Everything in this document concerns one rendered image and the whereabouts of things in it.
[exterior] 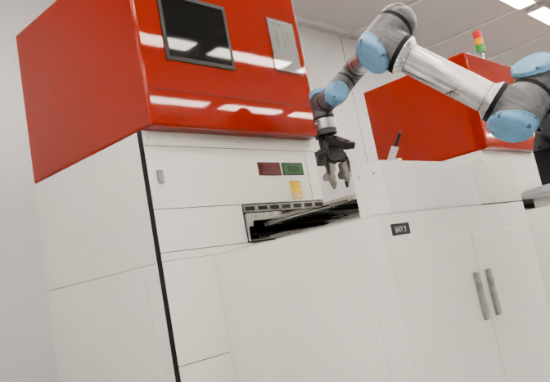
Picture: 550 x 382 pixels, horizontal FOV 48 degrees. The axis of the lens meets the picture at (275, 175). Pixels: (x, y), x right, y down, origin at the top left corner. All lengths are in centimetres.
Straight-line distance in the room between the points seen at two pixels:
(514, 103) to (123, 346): 134
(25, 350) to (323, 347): 186
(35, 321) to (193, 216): 151
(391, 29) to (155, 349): 114
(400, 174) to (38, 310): 212
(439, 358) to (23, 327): 213
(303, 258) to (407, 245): 29
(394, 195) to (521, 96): 42
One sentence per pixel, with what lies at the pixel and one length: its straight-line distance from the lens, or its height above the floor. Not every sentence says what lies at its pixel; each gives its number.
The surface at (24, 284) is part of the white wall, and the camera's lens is 328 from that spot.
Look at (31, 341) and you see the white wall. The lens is 327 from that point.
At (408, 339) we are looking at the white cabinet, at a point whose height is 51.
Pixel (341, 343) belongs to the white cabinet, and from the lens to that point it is 168.
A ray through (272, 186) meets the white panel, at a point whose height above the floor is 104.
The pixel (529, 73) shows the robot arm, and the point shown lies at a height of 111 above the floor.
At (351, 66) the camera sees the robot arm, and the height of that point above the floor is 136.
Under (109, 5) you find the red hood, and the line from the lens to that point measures 212.
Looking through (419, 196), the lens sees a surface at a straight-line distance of 176.
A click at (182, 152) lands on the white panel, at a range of 199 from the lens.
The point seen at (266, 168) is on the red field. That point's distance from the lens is 223.
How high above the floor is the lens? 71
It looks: 9 degrees up
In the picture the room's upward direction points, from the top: 11 degrees counter-clockwise
